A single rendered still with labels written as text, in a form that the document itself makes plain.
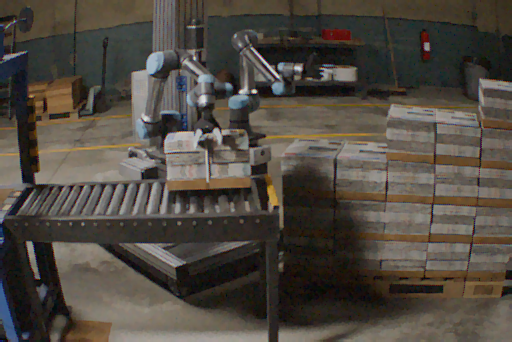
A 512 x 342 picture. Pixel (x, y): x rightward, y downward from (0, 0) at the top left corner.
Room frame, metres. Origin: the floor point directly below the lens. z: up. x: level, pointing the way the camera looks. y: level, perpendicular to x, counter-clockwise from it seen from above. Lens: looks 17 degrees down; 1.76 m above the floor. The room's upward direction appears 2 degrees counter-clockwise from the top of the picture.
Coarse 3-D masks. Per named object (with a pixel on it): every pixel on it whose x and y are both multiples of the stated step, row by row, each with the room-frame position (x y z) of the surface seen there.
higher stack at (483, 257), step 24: (480, 96) 3.20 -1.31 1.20; (504, 96) 2.96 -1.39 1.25; (480, 120) 3.18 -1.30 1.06; (504, 120) 2.96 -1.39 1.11; (480, 144) 3.19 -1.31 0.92; (504, 144) 2.95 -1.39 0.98; (480, 168) 3.01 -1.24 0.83; (480, 192) 2.99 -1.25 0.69; (504, 192) 2.94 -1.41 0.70; (480, 216) 2.99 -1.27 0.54; (504, 216) 2.94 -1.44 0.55; (480, 264) 2.98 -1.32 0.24; (504, 264) 2.92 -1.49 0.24; (480, 288) 2.96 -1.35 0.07
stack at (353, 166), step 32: (288, 160) 3.35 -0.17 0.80; (320, 160) 3.29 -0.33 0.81; (352, 160) 3.24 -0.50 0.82; (384, 160) 3.20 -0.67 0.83; (384, 192) 3.19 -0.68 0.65; (416, 192) 3.13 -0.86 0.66; (448, 192) 3.06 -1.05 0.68; (288, 224) 3.35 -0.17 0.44; (320, 224) 3.29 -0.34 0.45; (352, 224) 3.24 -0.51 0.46; (384, 224) 3.19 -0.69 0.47; (416, 224) 3.12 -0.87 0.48; (448, 224) 3.05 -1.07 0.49; (288, 256) 3.35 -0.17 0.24; (320, 256) 3.30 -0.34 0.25; (352, 256) 3.24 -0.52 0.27; (384, 256) 3.17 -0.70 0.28; (416, 256) 3.11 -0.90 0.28; (448, 256) 3.05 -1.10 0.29; (288, 288) 3.35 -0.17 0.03; (384, 288) 3.17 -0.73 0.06; (448, 288) 3.04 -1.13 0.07
